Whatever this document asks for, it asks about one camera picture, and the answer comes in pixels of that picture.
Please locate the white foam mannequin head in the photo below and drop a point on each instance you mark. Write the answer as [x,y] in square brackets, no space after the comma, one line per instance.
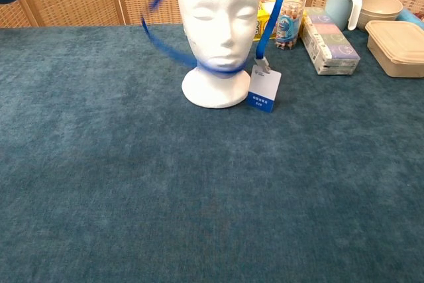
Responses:
[218,31]

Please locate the yellow biscuit box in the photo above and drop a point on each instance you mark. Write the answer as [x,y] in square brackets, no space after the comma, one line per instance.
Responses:
[265,28]

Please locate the clear jar of crayons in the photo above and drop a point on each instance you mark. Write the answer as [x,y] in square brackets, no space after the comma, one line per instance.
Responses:
[291,28]

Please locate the teal table cloth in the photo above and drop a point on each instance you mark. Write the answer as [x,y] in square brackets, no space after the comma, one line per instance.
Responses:
[132,180]

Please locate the pastel tissue multipack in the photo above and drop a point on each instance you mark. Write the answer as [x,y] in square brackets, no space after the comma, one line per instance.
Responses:
[331,44]

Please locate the beige bowl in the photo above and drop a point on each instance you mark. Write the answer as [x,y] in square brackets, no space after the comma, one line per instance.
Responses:
[381,8]

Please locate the beige lidded lunch box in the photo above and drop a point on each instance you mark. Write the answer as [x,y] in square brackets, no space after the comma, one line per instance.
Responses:
[397,44]

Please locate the blue cylindrical tube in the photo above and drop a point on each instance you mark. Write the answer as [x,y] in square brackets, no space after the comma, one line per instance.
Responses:
[409,18]

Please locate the brown cookie bag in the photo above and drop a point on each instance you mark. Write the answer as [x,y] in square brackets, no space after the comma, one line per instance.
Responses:
[420,15]

